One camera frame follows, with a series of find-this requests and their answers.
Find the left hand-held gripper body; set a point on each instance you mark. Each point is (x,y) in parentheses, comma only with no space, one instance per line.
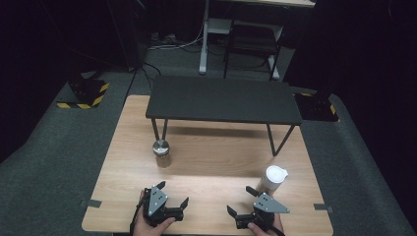
(155,201)

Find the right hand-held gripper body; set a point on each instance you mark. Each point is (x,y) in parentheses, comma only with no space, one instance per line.
(267,205)

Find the clear bottle with white lid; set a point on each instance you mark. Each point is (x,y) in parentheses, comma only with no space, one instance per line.
(274,175)

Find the glass jar with metal lid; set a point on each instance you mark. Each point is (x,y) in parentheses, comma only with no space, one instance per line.
(161,148)

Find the person's right hand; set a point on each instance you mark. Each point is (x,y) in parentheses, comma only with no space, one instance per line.
(260,230)

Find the person's left hand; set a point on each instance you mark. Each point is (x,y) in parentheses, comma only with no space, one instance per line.
(147,228)

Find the grey tape strip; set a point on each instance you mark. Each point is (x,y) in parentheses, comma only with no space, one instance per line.
(323,207)
(91,203)

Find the black shelf riser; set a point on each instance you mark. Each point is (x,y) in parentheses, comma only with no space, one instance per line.
(223,98)

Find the black stand base striped tape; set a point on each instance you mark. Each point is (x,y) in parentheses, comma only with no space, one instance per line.
(316,108)
(87,93)

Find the black chair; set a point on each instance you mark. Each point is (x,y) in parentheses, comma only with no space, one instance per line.
(254,39)

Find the white desk frame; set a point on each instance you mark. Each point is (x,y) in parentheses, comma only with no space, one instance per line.
(204,49)

